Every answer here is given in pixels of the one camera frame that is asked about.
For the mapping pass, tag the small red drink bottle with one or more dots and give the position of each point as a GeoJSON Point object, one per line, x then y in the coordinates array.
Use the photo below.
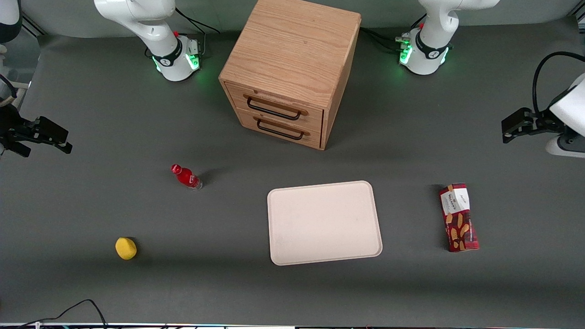
{"type": "Point", "coordinates": [185, 176]}

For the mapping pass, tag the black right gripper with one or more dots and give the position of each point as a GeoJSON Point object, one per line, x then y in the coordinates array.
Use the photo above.
{"type": "Point", "coordinates": [10, 128]}

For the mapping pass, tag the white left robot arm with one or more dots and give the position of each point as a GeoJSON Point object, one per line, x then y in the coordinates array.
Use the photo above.
{"type": "Point", "coordinates": [432, 43]}

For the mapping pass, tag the wooden drawer without notch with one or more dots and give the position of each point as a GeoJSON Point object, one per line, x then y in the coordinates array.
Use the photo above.
{"type": "Point", "coordinates": [283, 132]}

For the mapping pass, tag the red tartan shortbread cookie box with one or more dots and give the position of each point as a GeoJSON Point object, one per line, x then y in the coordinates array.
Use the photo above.
{"type": "Point", "coordinates": [459, 219]}

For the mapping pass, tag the beige rectangular tray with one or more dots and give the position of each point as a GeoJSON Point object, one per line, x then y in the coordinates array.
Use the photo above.
{"type": "Point", "coordinates": [323, 223]}

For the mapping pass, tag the wooden drawer with notch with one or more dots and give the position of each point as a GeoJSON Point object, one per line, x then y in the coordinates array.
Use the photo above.
{"type": "Point", "coordinates": [279, 103]}

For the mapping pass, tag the yellow lemon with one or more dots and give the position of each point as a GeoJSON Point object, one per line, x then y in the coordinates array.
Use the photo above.
{"type": "Point", "coordinates": [125, 248]}

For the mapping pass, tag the wooden drawer cabinet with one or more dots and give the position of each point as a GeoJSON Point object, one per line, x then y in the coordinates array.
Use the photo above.
{"type": "Point", "coordinates": [292, 50]}

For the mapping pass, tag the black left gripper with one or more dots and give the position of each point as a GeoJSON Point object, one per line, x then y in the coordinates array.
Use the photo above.
{"type": "Point", "coordinates": [541, 123]}

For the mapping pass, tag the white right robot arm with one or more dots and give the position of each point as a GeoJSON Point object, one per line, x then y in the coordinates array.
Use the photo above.
{"type": "Point", "coordinates": [151, 27]}

